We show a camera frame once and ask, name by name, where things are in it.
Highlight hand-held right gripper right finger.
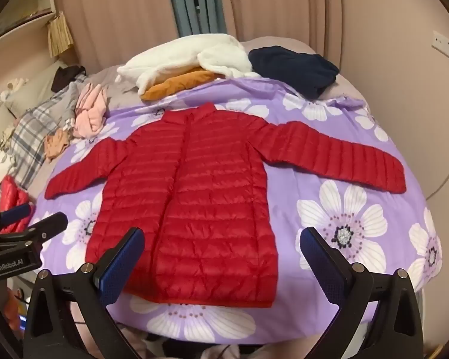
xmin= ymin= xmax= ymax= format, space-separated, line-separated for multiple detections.
xmin=299 ymin=226 xmax=424 ymax=359

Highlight pink garment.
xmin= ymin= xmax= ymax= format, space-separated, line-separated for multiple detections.
xmin=73 ymin=82 xmax=109 ymax=139

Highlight dark brown garment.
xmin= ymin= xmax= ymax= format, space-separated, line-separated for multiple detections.
xmin=51 ymin=65 xmax=87 ymax=92

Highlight beige fringed cloth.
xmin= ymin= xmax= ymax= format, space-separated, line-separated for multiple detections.
xmin=47 ymin=12 xmax=73 ymax=58

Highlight grey plaid blanket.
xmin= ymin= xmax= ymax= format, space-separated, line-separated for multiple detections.
xmin=11 ymin=82 xmax=79 ymax=165

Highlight orange garment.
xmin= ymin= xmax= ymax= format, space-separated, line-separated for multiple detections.
xmin=141 ymin=68 xmax=219 ymax=101

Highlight grey bed sheet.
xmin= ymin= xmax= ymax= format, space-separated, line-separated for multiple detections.
xmin=78 ymin=36 xmax=360 ymax=101

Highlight folded shiny red jacket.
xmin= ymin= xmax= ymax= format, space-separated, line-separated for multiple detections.
xmin=0 ymin=175 xmax=32 ymax=234

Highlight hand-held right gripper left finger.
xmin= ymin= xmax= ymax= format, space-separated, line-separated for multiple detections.
xmin=24 ymin=226 xmax=146 ymax=359

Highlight white fleece garment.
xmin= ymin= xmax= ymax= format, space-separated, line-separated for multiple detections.
xmin=116 ymin=34 xmax=253 ymax=96

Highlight beige pillow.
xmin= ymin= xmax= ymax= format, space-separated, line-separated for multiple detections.
xmin=5 ymin=62 xmax=79 ymax=103

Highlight teal curtain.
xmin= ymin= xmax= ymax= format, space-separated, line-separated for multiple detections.
xmin=166 ymin=0 xmax=227 ymax=38

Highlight pink curtain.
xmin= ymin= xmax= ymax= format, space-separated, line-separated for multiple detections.
xmin=56 ymin=0 xmax=180 ymax=75
xmin=219 ymin=0 xmax=360 ymax=57

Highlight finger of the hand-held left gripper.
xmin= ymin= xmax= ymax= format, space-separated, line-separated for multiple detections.
xmin=0 ymin=212 xmax=69 ymax=249
xmin=0 ymin=203 xmax=35 ymax=236

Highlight thin cable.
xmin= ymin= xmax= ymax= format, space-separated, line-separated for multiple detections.
xmin=424 ymin=153 xmax=449 ymax=200

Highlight white plush toys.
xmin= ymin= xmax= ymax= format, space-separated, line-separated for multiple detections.
xmin=0 ymin=78 xmax=28 ymax=118

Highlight purple floral bed sheet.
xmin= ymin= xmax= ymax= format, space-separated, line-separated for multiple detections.
xmin=34 ymin=73 xmax=443 ymax=345

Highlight peach garment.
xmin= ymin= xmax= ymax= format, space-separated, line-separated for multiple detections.
xmin=45 ymin=129 xmax=73 ymax=161

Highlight navy garment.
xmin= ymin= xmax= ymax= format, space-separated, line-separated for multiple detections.
xmin=248 ymin=46 xmax=340 ymax=100

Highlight red puffer jacket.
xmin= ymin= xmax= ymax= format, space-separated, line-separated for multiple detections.
xmin=45 ymin=103 xmax=408 ymax=305

